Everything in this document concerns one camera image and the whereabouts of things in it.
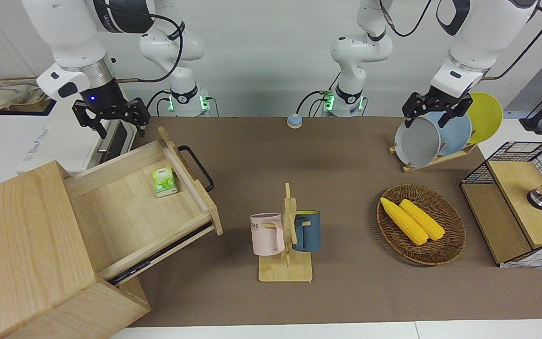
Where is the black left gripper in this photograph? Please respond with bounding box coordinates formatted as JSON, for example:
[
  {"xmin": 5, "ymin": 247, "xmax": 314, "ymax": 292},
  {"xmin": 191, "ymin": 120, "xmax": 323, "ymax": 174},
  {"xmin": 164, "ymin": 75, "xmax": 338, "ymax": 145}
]
[{"xmin": 401, "ymin": 87, "xmax": 473, "ymax": 129}]

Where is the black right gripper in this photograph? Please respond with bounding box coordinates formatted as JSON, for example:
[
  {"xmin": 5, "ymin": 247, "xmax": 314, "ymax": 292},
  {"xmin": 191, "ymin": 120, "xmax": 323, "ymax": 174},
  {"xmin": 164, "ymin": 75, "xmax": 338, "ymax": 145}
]
[{"xmin": 72, "ymin": 78, "xmax": 151, "ymax": 140}]

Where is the light wooden drawer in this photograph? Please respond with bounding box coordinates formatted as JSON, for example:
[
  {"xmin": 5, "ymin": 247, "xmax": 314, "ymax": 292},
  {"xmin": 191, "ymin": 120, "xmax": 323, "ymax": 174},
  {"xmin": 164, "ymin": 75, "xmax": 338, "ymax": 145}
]
[{"xmin": 62, "ymin": 126, "xmax": 223, "ymax": 286}]

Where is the light blue plate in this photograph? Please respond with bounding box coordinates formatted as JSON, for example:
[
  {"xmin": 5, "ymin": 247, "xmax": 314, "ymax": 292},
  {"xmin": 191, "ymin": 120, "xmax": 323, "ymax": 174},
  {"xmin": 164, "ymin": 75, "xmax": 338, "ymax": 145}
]
[{"xmin": 424, "ymin": 112, "xmax": 473, "ymax": 156}]

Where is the grey plate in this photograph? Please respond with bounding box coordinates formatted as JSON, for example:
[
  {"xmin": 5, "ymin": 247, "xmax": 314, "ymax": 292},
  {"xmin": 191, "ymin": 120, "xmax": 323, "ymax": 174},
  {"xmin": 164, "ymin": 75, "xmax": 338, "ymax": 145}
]
[{"xmin": 394, "ymin": 117, "xmax": 442, "ymax": 168}]

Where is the yellow plate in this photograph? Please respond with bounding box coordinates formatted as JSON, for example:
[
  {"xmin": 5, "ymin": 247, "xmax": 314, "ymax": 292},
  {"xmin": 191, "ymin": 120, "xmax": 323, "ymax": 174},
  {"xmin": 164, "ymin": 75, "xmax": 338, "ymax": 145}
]
[{"xmin": 464, "ymin": 92, "xmax": 503, "ymax": 144}]

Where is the white toaster oven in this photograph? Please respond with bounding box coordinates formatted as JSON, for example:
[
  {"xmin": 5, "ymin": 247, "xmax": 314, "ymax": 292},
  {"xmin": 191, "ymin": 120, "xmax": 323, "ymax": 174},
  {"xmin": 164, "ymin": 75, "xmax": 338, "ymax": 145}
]
[{"xmin": 16, "ymin": 109, "xmax": 138, "ymax": 176}]

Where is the wooden plate rack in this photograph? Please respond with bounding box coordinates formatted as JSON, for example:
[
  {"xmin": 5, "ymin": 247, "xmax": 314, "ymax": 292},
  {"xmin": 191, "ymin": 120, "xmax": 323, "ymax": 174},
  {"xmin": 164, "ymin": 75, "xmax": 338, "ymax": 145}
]
[{"xmin": 389, "ymin": 141, "xmax": 478, "ymax": 173}]

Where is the green tissue pack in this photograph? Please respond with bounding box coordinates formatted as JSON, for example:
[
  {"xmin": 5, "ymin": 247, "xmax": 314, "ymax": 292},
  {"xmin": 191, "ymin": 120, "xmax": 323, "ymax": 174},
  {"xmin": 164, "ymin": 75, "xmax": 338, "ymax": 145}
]
[{"xmin": 151, "ymin": 166, "xmax": 178, "ymax": 197}]

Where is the brown table mat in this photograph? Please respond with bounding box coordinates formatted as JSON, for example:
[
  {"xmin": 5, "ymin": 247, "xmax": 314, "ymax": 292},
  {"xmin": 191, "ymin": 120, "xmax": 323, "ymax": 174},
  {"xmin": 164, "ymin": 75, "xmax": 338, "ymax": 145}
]
[{"xmin": 128, "ymin": 117, "xmax": 542, "ymax": 328}]

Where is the beige paper bag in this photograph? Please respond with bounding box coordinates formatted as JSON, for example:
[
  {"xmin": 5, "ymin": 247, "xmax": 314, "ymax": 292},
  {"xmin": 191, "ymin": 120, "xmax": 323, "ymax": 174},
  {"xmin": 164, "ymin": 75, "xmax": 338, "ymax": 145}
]
[{"xmin": 0, "ymin": 79, "xmax": 48, "ymax": 113}]

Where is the short yellow corn cob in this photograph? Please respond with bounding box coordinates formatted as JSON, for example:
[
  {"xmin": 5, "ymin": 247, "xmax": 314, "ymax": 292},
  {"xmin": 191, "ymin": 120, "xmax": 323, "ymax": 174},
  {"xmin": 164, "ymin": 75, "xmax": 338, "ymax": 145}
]
[{"xmin": 399, "ymin": 199, "xmax": 446, "ymax": 241}]

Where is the long yellow corn cob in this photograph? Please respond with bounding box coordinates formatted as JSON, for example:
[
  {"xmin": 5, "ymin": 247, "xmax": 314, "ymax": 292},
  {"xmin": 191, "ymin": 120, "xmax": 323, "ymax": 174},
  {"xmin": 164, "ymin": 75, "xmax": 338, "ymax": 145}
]
[{"xmin": 380, "ymin": 197, "xmax": 429, "ymax": 245}]

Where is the brown wicker basket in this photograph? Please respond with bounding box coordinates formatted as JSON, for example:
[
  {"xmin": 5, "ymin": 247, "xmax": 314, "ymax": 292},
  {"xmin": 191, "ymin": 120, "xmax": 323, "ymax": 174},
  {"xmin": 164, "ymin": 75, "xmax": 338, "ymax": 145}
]
[{"xmin": 376, "ymin": 184, "xmax": 467, "ymax": 266}]

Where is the light wooden cabinet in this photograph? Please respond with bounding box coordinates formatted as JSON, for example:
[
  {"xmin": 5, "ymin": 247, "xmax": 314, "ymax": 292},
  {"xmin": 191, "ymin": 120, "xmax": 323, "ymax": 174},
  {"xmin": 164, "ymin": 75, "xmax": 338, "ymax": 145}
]
[{"xmin": 0, "ymin": 161, "xmax": 151, "ymax": 339}]

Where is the dark blue mug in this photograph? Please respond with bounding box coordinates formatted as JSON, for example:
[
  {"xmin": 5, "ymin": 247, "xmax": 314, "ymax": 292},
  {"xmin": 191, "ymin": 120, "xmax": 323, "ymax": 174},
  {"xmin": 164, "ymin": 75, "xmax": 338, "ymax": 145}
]
[{"xmin": 292, "ymin": 210, "xmax": 321, "ymax": 252}]

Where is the pink mug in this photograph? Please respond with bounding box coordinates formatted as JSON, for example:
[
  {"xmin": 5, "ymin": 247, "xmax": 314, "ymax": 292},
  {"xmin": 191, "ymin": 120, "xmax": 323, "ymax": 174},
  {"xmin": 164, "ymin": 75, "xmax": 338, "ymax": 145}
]
[{"xmin": 250, "ymin": 213, "xmax": 285, "ymax": 256}]

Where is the wooden mug tree stand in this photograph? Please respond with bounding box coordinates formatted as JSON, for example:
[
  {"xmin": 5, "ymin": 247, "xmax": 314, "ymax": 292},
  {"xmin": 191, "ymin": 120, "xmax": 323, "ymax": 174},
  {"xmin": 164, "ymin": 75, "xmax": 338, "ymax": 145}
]
[{"xmin": 258, "ymin": 183, "xmax": 314, "ymax": 283}]

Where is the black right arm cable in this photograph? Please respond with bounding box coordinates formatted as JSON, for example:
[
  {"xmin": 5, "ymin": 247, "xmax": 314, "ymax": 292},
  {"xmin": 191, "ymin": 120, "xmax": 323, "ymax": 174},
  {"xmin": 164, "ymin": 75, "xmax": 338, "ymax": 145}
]
[{"xmin": 93, "ymin": 0, "xmax": 186, "ymax": 84}]

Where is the black drawer handle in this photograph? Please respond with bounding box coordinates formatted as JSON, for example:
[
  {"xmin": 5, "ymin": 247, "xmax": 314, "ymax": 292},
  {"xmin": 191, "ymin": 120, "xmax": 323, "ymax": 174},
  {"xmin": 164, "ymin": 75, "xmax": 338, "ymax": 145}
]
[{"xmin": 177, "ymin": 145, "xmax": 215, "ymax": 193}]

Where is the wire grid shelf wooden board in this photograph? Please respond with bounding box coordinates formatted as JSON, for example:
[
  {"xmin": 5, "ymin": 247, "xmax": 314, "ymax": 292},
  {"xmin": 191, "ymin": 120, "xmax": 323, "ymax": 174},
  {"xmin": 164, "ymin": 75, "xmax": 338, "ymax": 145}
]
[{"xmin": 460, "ymin": 141, "xmax": 542, "ymax": 269}]

